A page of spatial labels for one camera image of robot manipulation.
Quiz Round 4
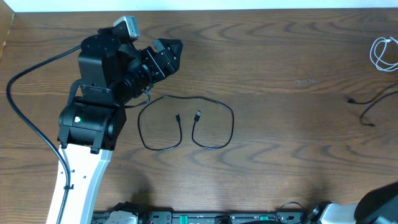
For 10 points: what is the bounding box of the black USB cable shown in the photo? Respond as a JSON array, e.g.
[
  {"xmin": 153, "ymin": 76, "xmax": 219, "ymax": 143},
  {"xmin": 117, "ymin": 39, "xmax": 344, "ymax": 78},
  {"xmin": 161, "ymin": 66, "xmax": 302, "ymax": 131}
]
[
  {"xmin": 347, "ymin": 81, "xmax": 398, "ymax": 128},
  {"xmin": 137, "ymin": 95, "xmax": 235, "ymax": 152}
]

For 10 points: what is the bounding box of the white USB cable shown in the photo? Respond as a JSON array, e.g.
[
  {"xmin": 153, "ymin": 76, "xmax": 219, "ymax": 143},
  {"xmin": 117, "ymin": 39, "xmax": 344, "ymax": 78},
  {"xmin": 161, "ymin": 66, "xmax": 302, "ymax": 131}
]
[{"xmin": 369, "ymin": 36, "xmax": 398, "ymax": 73}]

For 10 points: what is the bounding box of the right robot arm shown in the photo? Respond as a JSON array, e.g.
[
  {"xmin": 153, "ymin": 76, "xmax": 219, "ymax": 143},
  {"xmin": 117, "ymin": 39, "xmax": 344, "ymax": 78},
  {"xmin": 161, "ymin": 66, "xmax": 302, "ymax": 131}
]
[{"xmin": 303, "ymin": 182, "xmax": 397, "ymax": 224}]

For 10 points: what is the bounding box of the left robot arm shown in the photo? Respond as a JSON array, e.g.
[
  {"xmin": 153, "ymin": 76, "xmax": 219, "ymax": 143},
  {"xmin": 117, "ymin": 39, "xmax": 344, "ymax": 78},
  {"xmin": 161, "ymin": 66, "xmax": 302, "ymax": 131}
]
[{"xmin": 47, "ymin": 25, "xmax": 183, "ymax": 223}]

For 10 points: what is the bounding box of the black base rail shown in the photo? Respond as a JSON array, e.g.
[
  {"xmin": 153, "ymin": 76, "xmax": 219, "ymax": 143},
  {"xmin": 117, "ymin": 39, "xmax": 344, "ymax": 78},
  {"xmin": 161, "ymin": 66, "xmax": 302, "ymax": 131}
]
[{"xmin": 91, "ymin": 202, "xmax": 310, "ymax": 224}]

